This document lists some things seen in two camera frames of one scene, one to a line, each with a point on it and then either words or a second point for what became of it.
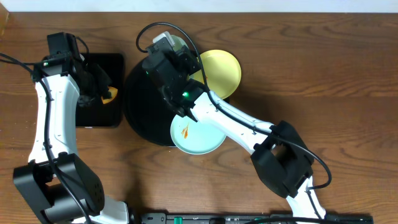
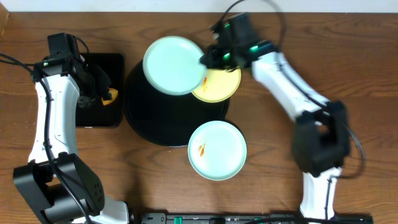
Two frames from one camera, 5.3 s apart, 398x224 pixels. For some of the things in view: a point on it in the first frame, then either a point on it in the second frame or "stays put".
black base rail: x=251 y=218 stays put
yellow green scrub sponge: x=113 y=91 stays put
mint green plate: x=194 y=137 -> x=217 y=150
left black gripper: x=94 y=86 stays put
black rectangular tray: x=110 y=114 stays put
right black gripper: x=188 y=57 -> x=214 y=62
